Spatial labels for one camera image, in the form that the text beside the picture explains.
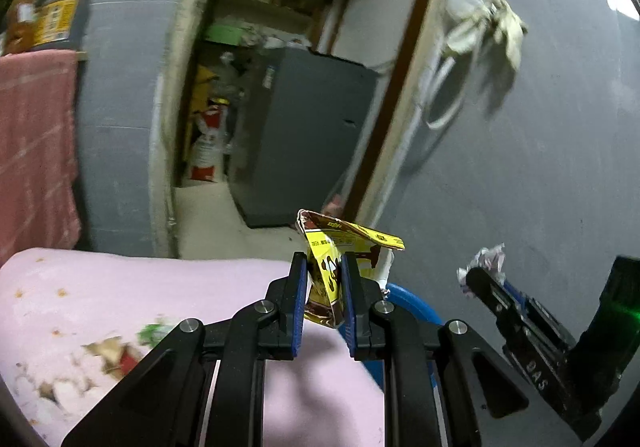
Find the green box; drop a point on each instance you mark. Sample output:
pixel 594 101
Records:
pixel 222 33

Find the large oil jug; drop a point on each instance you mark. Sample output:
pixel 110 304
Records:
pixel 60 22

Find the yellow snack wrapper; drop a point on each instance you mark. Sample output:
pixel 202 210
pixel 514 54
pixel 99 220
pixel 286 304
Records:
pixel 330 237

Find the yellow plastic object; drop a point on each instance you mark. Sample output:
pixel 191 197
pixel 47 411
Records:
pixel 202 92

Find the silver wrapper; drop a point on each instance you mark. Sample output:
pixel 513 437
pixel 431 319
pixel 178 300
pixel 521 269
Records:
pixel 487 259

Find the pale pink table cloth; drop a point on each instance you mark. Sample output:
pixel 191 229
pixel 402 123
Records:
pixel 150 287

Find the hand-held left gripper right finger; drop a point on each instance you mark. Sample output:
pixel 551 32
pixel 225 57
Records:
pixel 348 307

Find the white red flour sack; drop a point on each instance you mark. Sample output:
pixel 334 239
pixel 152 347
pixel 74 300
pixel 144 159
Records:
pixel 207 152

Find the pink checked cloth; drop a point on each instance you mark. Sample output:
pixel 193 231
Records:
pixel 35 152

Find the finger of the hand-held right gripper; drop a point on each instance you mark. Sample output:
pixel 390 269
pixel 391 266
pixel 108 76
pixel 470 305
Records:
pixel 542 317
pixel 500 302

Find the wooden door frame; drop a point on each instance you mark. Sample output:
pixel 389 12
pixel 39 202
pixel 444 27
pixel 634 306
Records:
pixel 165 127

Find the grey cabinet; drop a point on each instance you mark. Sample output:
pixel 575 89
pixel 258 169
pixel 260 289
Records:
pixel 300 137

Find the brown seasoning packet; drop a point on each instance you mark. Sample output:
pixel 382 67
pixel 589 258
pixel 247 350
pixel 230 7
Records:
pixel 20 27

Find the blue plastic bucket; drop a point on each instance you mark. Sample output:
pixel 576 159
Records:
pixel 415 304

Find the cream rubber glove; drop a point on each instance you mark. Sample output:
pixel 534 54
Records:
pixel 465 34
pixel 510 27

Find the pile of plastic bags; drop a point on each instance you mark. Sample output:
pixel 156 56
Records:
pixel 240 74

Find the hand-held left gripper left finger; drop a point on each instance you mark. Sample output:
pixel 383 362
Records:
pixel 298 307

